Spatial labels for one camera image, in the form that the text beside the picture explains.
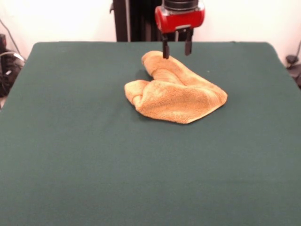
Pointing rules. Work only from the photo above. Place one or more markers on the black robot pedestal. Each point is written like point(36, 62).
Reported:
point(141, 21)

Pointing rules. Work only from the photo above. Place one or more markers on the tan terry towel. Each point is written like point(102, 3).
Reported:
point(178, 99)

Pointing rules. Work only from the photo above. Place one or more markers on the black equipment pile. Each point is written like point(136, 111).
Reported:
point(9, 73)

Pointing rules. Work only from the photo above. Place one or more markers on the black floor device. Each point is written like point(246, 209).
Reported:
point(292, 63)

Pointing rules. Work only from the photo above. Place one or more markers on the dark green table cloth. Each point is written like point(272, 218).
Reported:
point(117, 153)

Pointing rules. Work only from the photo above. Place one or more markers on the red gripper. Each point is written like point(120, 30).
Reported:
point(179, 18)

